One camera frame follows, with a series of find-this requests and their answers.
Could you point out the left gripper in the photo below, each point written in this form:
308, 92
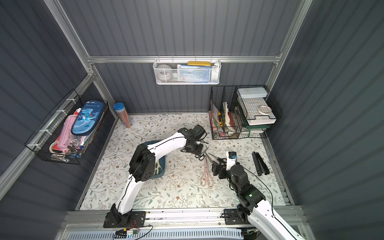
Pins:
195, 149

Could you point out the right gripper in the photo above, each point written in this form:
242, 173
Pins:
220, 167

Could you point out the black handled scissors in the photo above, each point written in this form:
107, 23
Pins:
214, 157

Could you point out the pink kitchen scissors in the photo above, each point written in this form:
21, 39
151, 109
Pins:
206, 179

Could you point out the small black scissors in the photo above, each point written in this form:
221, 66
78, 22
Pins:
202, 156

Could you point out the teal plastic storage box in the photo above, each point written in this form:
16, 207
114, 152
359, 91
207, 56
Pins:
162, 160

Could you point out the cream kitchen scissors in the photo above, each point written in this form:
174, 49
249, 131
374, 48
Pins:
158, 168

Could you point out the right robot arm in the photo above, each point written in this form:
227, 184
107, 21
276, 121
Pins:
254, 207

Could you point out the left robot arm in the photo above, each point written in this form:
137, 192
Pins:
145, 163

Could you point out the black stapler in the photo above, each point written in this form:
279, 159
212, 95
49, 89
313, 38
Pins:
260, 165

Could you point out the blue white packet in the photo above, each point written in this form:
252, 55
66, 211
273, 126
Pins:
194, 74

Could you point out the white tape roll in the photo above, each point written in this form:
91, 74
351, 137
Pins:
163, 73

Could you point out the tape roll on tray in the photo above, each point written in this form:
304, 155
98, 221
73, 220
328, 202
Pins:
265, 110

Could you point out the coloured pencil tube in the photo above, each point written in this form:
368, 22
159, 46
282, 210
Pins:
122, 113

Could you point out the blue dinosaur pencil case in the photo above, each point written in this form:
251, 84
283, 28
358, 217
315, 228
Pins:
88, 118

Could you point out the pink pencil case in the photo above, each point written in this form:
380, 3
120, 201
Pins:
66, 136

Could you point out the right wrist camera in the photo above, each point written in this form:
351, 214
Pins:
231, 159

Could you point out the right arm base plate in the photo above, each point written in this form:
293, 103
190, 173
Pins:
234, 217

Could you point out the black wire desk organizer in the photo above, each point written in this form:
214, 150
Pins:
227, 118

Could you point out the white wire wall basket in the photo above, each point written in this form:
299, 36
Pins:
215, 77

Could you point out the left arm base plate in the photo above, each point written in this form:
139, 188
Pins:
130, 220

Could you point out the black wire side basket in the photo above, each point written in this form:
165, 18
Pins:
82, 148

